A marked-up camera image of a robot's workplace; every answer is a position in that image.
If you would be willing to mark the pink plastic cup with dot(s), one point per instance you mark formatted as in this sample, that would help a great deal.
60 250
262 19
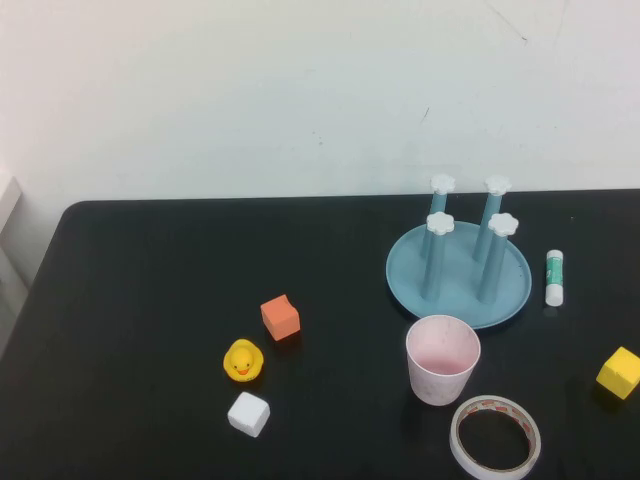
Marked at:
440 385

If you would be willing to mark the yellow foam cube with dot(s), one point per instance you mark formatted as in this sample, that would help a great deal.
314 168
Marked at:
619 374

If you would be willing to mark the orange foam cube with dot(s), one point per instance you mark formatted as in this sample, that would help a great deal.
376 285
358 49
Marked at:
280 320

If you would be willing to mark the white double-sided tape roll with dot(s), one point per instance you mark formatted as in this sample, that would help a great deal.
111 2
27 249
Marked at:
453 440

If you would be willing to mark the white foam cube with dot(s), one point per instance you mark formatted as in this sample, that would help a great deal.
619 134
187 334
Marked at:
248 414

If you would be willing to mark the blue four-post cup stand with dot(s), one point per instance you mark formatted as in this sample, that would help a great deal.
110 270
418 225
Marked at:
450 310

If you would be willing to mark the white green glue stick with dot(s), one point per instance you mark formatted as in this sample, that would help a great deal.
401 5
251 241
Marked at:
555 280

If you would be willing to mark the yellow rubber duck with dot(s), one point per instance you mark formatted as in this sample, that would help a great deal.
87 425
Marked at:
243 362

